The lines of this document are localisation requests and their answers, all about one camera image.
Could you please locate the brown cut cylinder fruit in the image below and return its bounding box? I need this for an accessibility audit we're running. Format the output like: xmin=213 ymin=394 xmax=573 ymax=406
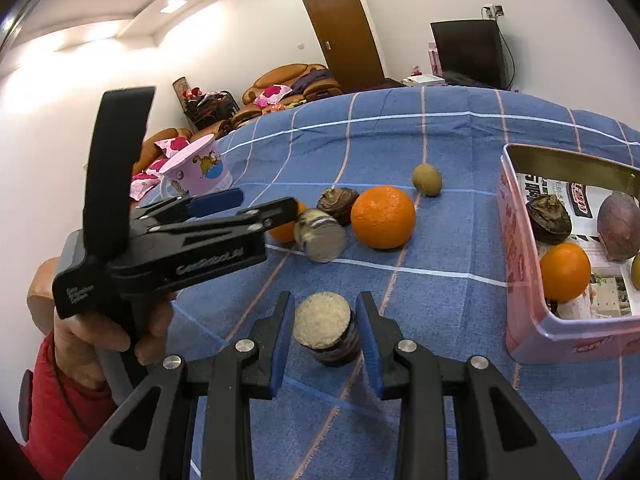
xmin=293 ymin=292 xmax=360 ymax=367

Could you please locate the large orange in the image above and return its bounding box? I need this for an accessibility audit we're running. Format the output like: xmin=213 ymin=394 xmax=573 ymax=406
xmin=350 ymin=185 xmax=416 ymax=250

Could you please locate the small green-brown kiwi fruit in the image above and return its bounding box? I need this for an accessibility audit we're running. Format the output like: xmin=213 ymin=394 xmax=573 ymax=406
xmin=412 ymin=164 xmax=442 ymax=197

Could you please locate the dark brown mangosteen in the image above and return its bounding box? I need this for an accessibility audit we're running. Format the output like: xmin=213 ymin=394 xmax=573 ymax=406
xmin=526 ymin=194 xmax=573 ymax=245

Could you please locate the red sleeve forearm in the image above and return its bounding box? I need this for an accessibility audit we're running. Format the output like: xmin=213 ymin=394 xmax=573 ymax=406
xmin=23 ymin=334 xmax=116 ymax=479

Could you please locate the person's left hand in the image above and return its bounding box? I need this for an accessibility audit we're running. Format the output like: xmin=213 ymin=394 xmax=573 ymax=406
xmin=53 ymin=292 xmax=177 ymax=389

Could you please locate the pink cartoon cup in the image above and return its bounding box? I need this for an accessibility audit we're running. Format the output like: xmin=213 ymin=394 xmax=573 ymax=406
xmin=160 ymin=134 xmax=232 ymax=200

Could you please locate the orange leather sofa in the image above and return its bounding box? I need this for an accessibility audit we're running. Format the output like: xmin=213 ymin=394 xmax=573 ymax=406
xmin=132 ymin=119 xmax=231 ymax=176

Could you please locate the small orange on cloth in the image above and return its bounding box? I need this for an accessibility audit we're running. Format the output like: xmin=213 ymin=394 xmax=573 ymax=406
xmin=268 ymin=200 xmax=307 ymax=244

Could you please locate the black cluttered rack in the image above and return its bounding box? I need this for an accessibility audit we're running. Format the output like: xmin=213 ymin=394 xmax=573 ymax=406
xmin=182 ymin=87 xmax=240 ymax=131

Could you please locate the pink rectangular tin tray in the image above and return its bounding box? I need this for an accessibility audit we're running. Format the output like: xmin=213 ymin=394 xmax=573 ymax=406
xmin=498 ymin=144 xmax=639 ymax=363

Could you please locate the pink floral cushion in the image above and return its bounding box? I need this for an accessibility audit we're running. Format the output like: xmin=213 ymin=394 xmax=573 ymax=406
xmin=253 ymin=84 xmax=292 ymax=108

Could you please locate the orange leather armchair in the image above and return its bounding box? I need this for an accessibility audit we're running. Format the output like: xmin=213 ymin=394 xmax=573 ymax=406
xmin=242 ymin=63 xmax=343 ymax=105

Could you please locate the printed paper tray liner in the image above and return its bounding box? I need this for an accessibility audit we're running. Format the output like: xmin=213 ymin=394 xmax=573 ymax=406
xmin=516 ymin=174 xmax=639 ymax=320

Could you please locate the blue plaid tablecloth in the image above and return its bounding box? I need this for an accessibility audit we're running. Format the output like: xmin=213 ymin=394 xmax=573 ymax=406
xmin=134 ymin=84 xmax=640 ymax=480

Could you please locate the brown wooden door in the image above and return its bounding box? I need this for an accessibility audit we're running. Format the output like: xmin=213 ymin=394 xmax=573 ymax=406
xmin=303 ymin=0 xmax=385 ymax=93

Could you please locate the white tv stand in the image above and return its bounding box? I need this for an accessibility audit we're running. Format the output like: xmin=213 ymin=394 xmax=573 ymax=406
xmin=401 ymin=74 xmax=446 ymax=87

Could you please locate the purple round fruit with stem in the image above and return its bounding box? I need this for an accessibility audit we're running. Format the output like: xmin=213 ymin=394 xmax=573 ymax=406
xmin=597 ymin=192 xmax=640 ymax=261

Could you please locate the black television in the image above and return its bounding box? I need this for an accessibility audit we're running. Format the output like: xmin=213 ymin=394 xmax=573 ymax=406
xmin=431 ymin=18 xmax=508 ymax=90

